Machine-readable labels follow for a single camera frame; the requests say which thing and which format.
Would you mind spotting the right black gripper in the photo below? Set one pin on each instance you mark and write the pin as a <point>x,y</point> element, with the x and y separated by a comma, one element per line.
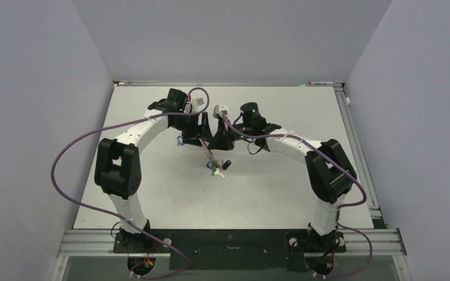
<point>222,139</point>

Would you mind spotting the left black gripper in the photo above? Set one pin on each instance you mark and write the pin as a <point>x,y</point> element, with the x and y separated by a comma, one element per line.
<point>198,131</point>

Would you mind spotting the grey red keyring holder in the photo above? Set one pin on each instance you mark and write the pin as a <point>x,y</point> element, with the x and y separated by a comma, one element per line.
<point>209,153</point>

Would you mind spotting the black key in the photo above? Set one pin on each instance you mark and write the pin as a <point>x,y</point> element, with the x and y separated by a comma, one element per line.
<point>226,164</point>

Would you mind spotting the silver metal key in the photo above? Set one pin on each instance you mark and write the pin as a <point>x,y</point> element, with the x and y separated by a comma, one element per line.
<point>217,172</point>

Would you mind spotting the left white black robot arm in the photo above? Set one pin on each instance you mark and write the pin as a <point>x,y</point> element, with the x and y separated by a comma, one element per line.
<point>118,167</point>

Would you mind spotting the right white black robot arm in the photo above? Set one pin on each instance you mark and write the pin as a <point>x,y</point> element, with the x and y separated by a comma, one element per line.
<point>331,174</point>

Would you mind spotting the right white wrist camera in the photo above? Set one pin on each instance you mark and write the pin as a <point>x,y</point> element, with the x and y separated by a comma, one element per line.
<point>219,110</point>

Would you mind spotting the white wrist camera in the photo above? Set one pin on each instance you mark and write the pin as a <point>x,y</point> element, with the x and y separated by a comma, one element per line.
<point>219,110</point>
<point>194,105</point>

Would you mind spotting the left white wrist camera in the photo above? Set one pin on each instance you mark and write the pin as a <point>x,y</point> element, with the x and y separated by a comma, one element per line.
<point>194,105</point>

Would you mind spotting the aluminium back rail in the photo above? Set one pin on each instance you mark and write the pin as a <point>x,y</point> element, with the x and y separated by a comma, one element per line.
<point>219,84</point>

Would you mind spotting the aluminium rail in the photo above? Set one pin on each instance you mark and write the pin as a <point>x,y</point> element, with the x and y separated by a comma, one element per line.
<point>219,84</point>
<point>360,162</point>
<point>100,242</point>

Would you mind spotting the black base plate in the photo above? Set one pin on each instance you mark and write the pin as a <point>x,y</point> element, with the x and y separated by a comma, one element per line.
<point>231,249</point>

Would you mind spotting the aluminium front rail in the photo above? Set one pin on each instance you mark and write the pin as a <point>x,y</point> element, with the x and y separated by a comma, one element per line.
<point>100,242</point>

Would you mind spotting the aluminium right side rail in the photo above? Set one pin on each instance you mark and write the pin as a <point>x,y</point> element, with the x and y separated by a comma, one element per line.
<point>360,162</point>

